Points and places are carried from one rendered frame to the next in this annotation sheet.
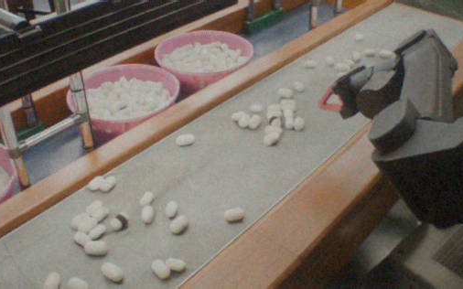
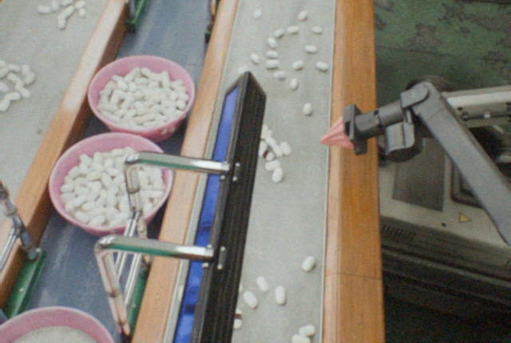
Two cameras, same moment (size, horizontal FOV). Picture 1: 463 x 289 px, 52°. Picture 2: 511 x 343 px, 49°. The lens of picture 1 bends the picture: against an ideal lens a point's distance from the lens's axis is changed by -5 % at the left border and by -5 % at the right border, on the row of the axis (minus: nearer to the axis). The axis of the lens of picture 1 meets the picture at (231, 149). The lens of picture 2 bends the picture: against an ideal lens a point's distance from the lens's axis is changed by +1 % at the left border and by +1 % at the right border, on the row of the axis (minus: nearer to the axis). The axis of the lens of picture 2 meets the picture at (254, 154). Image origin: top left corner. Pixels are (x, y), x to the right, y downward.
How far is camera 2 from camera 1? 0.71 m
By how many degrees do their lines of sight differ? 32
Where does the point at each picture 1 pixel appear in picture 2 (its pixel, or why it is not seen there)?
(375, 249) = not seen: hidden behind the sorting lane
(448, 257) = (402, 192)
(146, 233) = (261, 315)
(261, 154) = (279, 192)
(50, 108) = (35, 227)
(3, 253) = not seen: outside the picture
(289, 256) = (374, 281)
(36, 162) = (66, 293)
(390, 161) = not seen: outside the picture
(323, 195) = (357, 216)
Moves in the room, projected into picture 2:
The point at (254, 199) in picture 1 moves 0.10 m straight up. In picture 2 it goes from (308, 240) to (315, 216)
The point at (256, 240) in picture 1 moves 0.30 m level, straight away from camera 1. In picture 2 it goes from (346, 280) to (271, 174)
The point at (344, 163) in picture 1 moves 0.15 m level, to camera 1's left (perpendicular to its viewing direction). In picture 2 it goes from (349, 177) to (298, 205)
